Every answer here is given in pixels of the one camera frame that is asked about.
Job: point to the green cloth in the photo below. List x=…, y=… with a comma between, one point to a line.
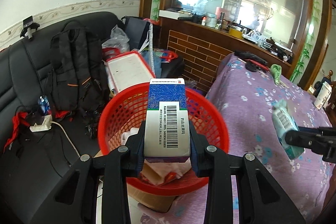
x=276, y=71

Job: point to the black leather sofa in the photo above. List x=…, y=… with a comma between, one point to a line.
x=32, y=163

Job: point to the white power strip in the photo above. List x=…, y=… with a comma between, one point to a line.
x=42, y=124

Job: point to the cardboard box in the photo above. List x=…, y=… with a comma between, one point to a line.
x=155, y=202

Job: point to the black backpack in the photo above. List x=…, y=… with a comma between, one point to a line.
x=77, y=83

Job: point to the white cartoon paper cup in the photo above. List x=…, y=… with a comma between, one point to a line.
x=323, y=96

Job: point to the red framed white board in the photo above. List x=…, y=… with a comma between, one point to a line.
x=126, y=70

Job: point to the purple floral tablecloth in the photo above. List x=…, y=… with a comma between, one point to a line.
x=245, y=100

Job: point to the red mesh trash basket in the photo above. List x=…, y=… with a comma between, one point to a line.
x=124, y=114

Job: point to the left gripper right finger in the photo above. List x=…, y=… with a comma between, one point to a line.
x=261, y=198

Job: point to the black phone mount clamp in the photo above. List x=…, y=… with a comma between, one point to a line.
x=28, y=26

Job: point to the clear plastic bag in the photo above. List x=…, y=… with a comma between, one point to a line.
x=118, y=39

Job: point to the striped paper bag red label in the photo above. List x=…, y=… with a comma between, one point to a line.
x=160, y=173

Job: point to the dark shopping bag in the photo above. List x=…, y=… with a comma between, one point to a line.
x=136, y=29

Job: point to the black red tools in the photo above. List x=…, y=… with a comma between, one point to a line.
x=251, y=58

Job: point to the black key fob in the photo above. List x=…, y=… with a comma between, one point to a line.
x=251, y=67

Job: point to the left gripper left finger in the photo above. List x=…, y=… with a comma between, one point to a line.
x=74, y=198

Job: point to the blue white medicine box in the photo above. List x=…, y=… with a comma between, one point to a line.
x=167, y=133

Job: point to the wooden brick counter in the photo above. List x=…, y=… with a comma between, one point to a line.
x=203, y=48

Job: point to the teal cartoon tissue pack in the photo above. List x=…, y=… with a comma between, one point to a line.
x=283, y=122

